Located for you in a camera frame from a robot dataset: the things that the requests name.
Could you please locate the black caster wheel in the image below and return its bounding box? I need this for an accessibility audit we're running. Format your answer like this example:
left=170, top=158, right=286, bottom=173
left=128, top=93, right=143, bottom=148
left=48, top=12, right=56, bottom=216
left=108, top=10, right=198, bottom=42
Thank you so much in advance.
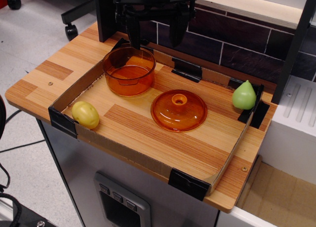
left=7, top=0, right=22, bottom=10

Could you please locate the black equipment with braided cable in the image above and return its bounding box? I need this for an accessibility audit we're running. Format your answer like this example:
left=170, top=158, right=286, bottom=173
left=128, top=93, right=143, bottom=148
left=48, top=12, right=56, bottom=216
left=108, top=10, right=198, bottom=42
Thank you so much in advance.
left=0, top=193, right=56, bottom=227

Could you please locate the yellow toy potato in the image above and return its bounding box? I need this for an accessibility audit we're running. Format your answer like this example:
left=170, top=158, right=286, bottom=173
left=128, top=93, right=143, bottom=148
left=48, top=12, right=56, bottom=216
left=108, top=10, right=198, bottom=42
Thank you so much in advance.
left=72, top=101, right=99, bottom=129

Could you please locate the orange transparent pot lid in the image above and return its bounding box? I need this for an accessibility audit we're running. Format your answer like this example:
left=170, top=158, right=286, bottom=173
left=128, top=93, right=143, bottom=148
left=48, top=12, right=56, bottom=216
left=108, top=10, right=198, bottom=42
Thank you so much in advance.
left=151, top=90, right=207, bottom=132

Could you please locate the cardboard fence with black tape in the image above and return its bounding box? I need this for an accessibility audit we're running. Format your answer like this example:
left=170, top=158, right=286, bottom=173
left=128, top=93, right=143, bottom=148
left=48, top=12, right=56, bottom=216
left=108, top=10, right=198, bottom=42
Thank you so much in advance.
left=48, top=46, right=273, bottom=209

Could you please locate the white toy sink unit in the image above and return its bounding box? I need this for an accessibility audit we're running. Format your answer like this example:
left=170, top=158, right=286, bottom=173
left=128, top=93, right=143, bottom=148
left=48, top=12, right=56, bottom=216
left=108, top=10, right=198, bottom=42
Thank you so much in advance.
left=260, top=76, right=316, bottom=184

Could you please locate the grey control panel with buttons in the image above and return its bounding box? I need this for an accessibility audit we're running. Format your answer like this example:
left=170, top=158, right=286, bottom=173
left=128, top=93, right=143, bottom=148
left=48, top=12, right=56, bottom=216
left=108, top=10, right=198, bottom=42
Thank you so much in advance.
left=94, top=172, right=152, bottom=227

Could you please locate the black cable on floor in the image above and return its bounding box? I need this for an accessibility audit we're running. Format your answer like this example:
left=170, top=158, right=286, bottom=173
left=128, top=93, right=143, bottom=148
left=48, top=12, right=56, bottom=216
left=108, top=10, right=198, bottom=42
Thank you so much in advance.
left=0, top=108, right=46, bottom=153

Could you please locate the black office chair base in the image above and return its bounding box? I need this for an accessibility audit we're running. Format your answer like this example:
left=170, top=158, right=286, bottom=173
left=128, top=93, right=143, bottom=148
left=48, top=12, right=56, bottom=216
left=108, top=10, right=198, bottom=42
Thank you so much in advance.
left=61, top=0, right=96, bottom=41

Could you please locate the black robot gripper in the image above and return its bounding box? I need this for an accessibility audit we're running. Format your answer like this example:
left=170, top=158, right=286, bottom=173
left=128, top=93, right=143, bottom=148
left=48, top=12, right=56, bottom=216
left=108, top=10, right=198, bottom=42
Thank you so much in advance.
left=113, top=0, right=197, bottom=49

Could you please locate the black vertical post right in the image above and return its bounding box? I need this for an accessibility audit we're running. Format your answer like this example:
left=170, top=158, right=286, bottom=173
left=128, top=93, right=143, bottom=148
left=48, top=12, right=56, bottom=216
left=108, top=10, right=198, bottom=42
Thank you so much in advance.
left=271, top=0, right=316, bottom=105

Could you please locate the orange transparent plastic pot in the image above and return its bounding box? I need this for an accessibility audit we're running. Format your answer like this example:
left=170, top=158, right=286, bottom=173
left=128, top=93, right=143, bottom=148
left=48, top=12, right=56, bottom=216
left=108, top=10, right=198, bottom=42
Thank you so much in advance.
left=102, top=46, right=156, bottom=97

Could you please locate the green toy pear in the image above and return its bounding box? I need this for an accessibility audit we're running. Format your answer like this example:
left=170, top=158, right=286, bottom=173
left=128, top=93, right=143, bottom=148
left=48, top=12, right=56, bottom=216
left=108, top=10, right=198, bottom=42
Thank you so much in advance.
left=232, top=80, right=256, bottom=110

